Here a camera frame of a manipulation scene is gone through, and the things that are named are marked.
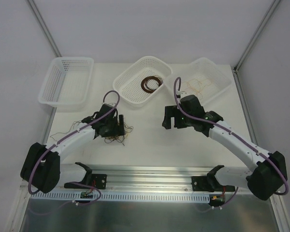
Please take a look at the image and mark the brown yellow wire ball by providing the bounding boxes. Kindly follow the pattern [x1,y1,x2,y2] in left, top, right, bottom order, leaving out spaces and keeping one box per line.
[104,122,134,146]

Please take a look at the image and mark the orange wires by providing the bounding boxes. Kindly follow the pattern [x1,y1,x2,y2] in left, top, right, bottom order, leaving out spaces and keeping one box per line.
[185,77,213,100]

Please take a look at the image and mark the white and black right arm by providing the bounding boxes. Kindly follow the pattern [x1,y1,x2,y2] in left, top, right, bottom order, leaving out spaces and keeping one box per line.
[162,95,289,200]

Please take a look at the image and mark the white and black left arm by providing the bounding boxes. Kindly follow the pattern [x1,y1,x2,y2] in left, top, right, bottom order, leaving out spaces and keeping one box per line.
[20,104,125,193]

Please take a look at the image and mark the white basket right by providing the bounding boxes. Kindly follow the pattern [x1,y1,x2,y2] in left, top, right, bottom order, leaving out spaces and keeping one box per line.
[164,58,232,105]

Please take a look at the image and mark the white basket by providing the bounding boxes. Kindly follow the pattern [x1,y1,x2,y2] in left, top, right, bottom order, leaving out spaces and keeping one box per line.
[164,58,232,105]
[113,56,173,107]
[38,57,94,112]

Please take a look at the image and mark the white basket middle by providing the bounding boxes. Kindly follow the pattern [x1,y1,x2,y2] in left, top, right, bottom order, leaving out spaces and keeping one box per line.
[113,56,173,107]

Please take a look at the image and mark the white basket left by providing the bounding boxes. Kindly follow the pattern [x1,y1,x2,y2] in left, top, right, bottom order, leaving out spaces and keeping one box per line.
[38,57,94,112]

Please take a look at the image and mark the small green circuit board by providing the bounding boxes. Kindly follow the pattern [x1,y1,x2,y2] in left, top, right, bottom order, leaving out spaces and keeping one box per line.
[80,191,94,199]

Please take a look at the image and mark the small connector board right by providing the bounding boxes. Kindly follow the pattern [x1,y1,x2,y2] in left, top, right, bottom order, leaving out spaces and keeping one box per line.
[212,195,225,202]

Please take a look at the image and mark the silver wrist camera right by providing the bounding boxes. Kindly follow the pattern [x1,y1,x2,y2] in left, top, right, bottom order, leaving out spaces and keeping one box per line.
[176,91,187,98]

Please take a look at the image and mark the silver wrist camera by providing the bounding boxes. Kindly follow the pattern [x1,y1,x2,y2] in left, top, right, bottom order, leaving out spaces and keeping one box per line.
[176,91,187,98]
[102,103,115,110]

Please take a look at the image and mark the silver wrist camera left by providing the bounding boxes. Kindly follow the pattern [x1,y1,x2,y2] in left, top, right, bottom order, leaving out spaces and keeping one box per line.
[102,103,115,110]

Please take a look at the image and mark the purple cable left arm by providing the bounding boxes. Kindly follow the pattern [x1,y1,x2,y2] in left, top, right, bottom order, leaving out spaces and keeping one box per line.
[28,90,121,196]

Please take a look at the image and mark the brown wire coil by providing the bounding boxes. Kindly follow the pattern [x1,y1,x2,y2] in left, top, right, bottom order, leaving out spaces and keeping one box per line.
[140,75,164,93]

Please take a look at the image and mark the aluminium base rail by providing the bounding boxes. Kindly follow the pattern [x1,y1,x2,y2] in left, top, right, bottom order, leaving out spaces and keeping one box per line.
[20,164,254,194]

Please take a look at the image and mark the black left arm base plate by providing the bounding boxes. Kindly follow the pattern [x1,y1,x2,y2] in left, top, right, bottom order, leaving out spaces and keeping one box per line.
[87,174,107,189]

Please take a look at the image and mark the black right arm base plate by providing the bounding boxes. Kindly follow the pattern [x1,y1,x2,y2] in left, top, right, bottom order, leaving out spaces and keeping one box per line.
[191,176,223,192]

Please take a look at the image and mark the aluminium frame post right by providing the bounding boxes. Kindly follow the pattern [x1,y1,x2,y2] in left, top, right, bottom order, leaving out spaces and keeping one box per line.
[233,0,282,71]

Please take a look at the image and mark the white slotted cable duct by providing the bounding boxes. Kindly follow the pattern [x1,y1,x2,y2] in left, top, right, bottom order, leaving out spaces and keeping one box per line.
[32,191,210,203]

